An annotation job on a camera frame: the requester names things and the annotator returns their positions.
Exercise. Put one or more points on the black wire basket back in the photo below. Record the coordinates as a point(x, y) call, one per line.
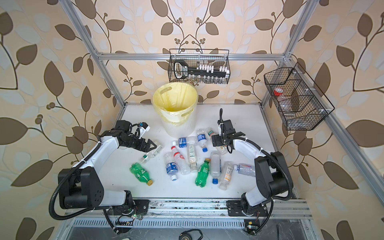
point(194, 66)

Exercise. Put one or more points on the clear bottle green white label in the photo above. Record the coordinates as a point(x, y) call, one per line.
point(192, 157)

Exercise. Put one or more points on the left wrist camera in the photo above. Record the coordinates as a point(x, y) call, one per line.
point(142, 128)

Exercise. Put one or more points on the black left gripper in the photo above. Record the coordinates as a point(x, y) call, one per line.
point(145, 148)

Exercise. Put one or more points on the black wire basket right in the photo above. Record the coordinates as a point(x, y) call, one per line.
point(304, 105)

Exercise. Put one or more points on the black bottle rack tool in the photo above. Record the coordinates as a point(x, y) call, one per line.
point(183, 71)

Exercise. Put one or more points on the clear bottle red cap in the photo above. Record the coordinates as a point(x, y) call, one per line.
point(180, 161)

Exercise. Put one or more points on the small bottle blue label lying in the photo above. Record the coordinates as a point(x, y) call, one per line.
point(185, 142)

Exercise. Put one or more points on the black wire basket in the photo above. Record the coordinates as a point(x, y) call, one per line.
point(304, 105)
point(194, 66)

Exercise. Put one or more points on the small bottle blue cap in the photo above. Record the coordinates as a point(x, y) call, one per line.
point(202, 140)

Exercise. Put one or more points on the clear bottle purple label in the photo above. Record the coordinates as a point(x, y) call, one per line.
point(245, 169)

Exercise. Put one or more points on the black round object bottom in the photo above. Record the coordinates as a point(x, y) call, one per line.
point(186, 235)

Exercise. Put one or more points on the red cap jar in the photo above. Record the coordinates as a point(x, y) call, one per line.
point(278, 92)

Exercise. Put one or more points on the white bottle orange label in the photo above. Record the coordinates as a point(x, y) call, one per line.
point(210, 132)

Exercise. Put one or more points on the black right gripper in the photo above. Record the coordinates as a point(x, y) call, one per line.
point(216, 140)

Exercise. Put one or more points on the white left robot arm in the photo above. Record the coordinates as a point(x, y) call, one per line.
point(80, 189)

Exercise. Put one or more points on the green soda bottle yellow cap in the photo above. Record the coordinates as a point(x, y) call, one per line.
point(141, 174)

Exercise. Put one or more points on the white bin yellow bag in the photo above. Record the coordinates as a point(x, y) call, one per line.
point(176, 104)

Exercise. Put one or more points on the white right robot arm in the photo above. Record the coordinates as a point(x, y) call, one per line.
point(273, 179)

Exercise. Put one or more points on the green soda bottle upright-lying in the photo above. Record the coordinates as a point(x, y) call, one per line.
point(203, 173)

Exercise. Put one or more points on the clear bottle blue cap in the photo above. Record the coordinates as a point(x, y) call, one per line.
point(215, 168)

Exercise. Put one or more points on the clear bottle yellow label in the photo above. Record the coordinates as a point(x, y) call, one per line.
point(226, 175)

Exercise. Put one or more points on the clear bottle blue label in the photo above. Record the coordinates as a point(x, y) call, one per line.
point(171, 166)

